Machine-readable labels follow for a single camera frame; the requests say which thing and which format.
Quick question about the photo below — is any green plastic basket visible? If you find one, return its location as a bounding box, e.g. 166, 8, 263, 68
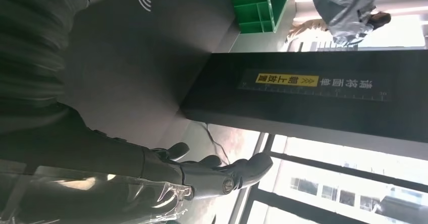
227, 0, 295, 35

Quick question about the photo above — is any grey scale platform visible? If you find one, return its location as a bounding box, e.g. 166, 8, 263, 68
58, 0, 237, 150

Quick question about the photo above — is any black scale column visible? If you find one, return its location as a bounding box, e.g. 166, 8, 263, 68
180, 49, 428, 161

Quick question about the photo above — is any thin black cable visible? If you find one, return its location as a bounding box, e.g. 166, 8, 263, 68
200, 122, 232, 165

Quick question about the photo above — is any dark window frame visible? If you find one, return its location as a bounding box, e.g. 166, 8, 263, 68
234, 134, 428, 224

